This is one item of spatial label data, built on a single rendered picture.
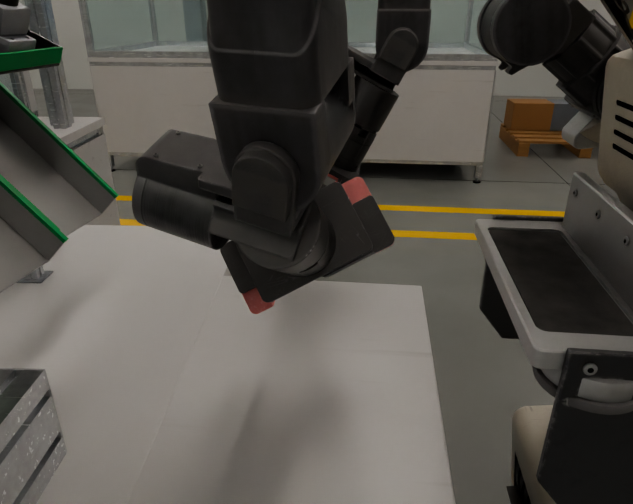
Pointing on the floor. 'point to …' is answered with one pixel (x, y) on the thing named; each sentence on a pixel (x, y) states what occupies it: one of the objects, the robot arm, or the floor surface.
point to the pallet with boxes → (537, 125)
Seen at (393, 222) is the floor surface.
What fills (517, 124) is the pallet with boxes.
